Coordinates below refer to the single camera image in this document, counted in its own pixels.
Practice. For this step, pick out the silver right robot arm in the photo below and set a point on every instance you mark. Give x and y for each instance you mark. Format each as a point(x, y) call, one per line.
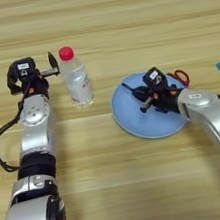
point(215, 118)

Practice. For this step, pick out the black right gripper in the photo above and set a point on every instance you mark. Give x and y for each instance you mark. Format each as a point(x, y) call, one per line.
point(166, 99)

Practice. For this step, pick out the clear red-capped water bottle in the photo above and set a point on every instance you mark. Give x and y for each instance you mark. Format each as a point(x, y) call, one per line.
point(76, 80)

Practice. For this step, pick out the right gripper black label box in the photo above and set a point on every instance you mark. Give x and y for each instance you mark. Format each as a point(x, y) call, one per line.
point(154, 78)

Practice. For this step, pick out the light blue round plate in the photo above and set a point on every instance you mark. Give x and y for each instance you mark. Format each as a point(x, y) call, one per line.
point(134, 121)

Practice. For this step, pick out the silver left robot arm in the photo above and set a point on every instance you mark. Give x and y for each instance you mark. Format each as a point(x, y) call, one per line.
point(35, 138)

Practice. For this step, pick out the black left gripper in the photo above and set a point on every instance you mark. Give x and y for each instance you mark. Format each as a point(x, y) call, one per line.
point(37, 87)

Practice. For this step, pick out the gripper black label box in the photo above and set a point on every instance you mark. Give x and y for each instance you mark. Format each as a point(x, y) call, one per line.
point(25, 67)
point(154, 78)

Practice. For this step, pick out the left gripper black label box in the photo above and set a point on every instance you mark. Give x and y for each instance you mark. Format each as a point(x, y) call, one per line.
point(25, 67)

